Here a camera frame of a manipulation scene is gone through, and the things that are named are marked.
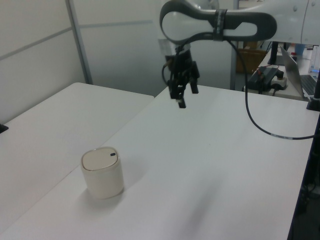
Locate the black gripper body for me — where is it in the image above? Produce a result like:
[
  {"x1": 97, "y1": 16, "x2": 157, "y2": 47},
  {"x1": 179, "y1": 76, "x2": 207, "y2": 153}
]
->
[{"x1": 164, "y1": 48, "x2": 194, "y2": 77}]

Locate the small cream lidded trash can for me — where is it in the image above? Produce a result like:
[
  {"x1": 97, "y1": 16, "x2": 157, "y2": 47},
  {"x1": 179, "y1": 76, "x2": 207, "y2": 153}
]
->
[{"x1": 80, "y1": 146, "x2": 125, "y2": 200}]

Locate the brown cardboard box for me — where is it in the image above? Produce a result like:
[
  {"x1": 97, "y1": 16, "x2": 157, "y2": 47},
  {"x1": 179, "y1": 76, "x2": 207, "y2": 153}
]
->
[{"x1": 236, "y1": 47, "x2": 267, "y2": 74}]

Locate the black electronics box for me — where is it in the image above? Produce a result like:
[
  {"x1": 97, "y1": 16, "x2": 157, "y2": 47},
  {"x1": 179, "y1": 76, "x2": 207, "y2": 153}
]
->
[{"x1": 247, "y1": 66, "x2": 279, "y2": 89}]

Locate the white power strip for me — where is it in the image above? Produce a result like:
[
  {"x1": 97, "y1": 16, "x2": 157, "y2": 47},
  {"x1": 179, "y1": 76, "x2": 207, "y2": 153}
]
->
[{"x1": 271, "y1": 74, "x2": 288, "y2": 91}]

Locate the black monitor stand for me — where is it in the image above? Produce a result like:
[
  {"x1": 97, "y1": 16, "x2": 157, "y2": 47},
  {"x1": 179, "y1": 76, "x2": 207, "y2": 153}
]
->
[{"x1": 268, "y1": 41, "x2": 280, "y2": 66}]

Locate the silver laptop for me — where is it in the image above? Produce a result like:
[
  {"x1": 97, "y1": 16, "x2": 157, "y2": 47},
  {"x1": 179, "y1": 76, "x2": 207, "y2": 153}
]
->
[{"x1": 279, "y1": 45, "x2": 320, "y2": 100}]

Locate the blue cup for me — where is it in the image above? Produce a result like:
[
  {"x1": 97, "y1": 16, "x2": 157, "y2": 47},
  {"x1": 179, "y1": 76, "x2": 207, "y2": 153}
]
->
[{"x1": 295, "y1": 43, "x2": 306, "y2": 58}]

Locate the black cable strap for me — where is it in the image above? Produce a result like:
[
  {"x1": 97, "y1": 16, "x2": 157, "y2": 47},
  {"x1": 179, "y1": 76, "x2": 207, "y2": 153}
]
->
[{"x1": 212, "y1": 8, "x2": 228, "y2": 42}]

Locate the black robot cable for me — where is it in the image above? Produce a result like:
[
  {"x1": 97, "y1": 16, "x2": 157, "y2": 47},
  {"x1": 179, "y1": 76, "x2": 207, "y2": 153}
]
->
[{"x1": 161, "y1": 37, "x2": 315, "y2": 140}]

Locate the grey partition frame post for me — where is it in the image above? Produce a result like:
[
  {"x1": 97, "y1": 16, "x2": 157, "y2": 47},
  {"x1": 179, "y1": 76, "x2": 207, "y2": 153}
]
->
[{"x1": 65, "y1": 0, "x2": 94, "y2": 85}]

